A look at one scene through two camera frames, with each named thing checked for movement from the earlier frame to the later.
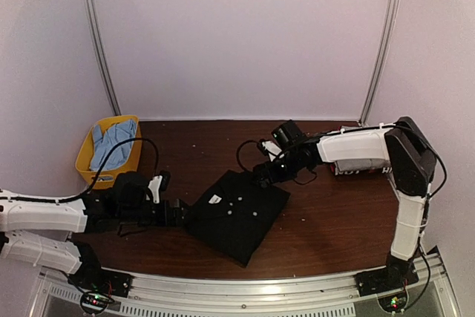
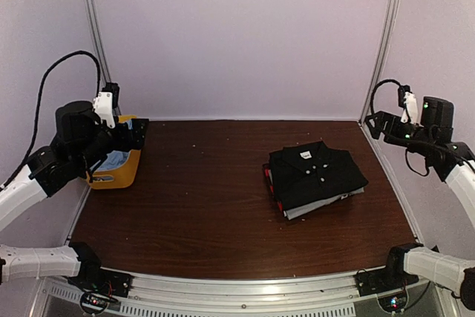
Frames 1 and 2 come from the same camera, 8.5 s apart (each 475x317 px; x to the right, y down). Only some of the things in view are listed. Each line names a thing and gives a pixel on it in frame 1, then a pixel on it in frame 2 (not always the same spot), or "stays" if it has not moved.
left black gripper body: x=134 y=215 → x=122 y=142
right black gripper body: x=285 y=172 → x=392 y=120
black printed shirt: x=385 y=171 → x=290 y=197
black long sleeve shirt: x=235 y=213 → x=305 y=173
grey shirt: x=357 y=165 → x=290 y=213
